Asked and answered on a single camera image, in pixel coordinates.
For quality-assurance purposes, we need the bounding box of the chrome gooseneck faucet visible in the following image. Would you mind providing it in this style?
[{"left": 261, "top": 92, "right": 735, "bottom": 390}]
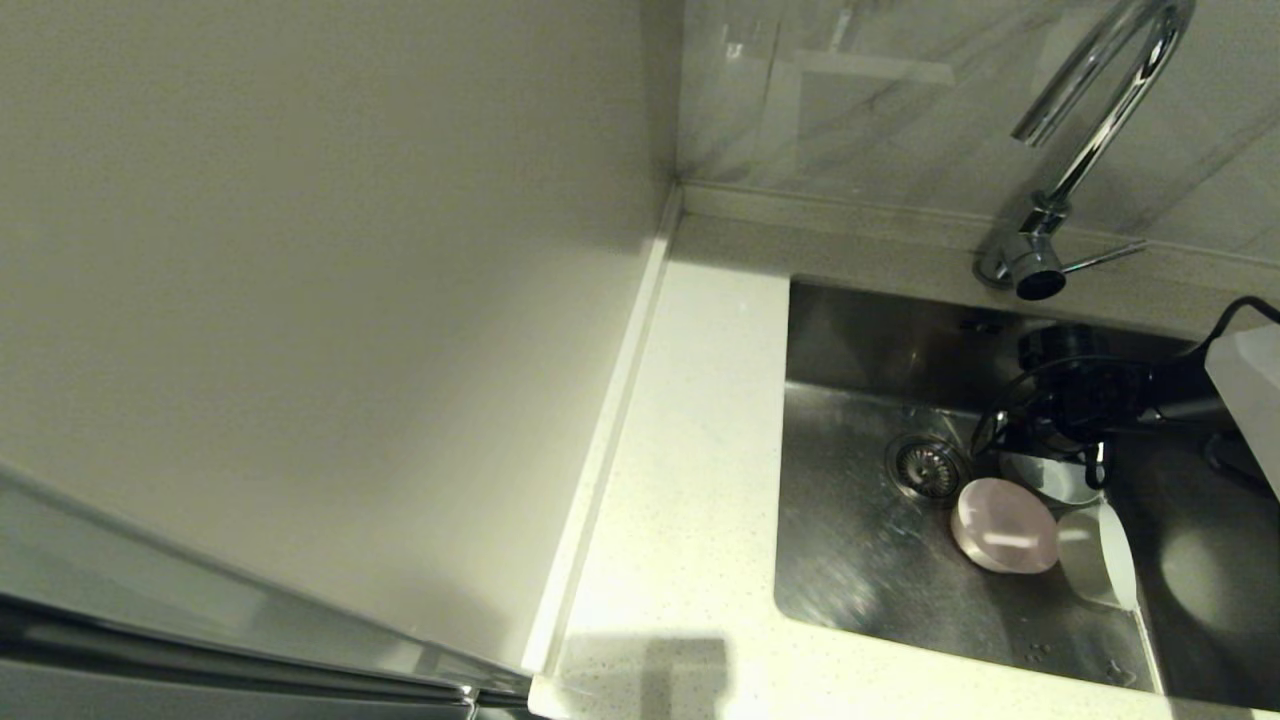
[{"left": 978, "top": 0, "right": 1197, "bottom": 302}]

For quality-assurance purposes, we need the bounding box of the white cabinet side panel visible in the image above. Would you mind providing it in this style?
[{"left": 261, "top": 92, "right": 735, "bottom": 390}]
[{"left": 0, "top": 0, "right": 683, "bottom": 669}]

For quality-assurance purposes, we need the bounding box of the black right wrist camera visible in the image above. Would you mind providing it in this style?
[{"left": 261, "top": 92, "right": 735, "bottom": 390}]
[{"left": 1018, "top": 325, "right": 1106, "bottom": 373}]

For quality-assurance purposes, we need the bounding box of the round metal drain strainer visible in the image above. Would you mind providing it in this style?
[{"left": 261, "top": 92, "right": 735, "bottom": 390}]
[{"left": 885, "top": 432, "right": 971, "bottom": 501}]

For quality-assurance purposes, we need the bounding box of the stainless steel sink basin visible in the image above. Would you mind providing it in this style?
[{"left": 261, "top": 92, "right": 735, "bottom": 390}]
[{"left": 772, "top": 278, "right": 1280, "bottom": 709}]

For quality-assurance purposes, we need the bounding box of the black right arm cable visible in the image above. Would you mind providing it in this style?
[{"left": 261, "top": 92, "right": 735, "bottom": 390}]
[{"left": 970, "top": 295, "right": 1280, "bottom": 491}]

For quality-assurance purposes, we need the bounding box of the pink bowl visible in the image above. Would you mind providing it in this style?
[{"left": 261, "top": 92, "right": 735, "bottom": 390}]
[{"left": 950, "top": 477, "right": 1060, "bottom": 575}]

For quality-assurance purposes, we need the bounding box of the white bowl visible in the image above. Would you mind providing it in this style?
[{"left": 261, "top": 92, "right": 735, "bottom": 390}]
[{"left": 1057, "top": 502, "right": 1139, "bottom": 612}]

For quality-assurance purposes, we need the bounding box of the blue grey bowl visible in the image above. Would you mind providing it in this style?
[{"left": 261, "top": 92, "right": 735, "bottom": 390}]
[{"left": 1000, "top": 450, "right": 1106, "bottom": 507}]

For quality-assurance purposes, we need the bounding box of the white countertop edge strip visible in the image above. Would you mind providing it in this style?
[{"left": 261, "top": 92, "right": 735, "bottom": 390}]
[{"left": 522, "top": 190, "right": 683, "bottom": 673}]

